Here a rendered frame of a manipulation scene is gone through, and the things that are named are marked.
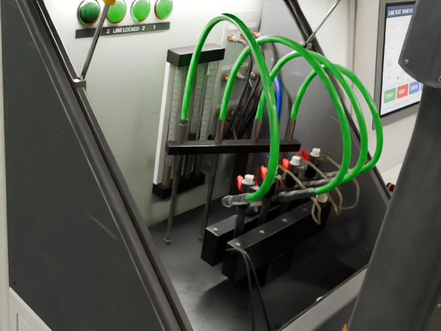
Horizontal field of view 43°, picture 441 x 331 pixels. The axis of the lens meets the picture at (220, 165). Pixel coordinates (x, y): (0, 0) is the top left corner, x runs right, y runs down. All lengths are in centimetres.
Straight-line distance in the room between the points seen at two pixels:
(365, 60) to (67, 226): 82
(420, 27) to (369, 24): 111
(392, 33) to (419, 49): 121
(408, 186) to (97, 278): 68
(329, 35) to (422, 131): 103
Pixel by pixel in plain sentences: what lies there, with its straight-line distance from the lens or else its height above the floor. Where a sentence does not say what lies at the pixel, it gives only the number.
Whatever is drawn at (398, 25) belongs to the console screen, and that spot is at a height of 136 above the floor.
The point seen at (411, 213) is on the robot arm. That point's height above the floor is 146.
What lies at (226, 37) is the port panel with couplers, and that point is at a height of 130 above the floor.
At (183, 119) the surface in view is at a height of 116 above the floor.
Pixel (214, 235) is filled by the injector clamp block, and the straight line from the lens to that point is 116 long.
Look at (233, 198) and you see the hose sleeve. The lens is 99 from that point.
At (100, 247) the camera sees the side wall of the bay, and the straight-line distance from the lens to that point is 92.
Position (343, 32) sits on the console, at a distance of 135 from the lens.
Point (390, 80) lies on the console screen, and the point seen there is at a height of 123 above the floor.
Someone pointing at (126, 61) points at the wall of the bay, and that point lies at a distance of 116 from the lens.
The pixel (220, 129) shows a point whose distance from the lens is 124.
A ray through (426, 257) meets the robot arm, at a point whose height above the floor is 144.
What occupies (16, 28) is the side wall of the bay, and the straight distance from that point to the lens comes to 98.
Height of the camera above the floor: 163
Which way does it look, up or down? 27 degrees down
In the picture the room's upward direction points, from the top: 10 degrees clockwise
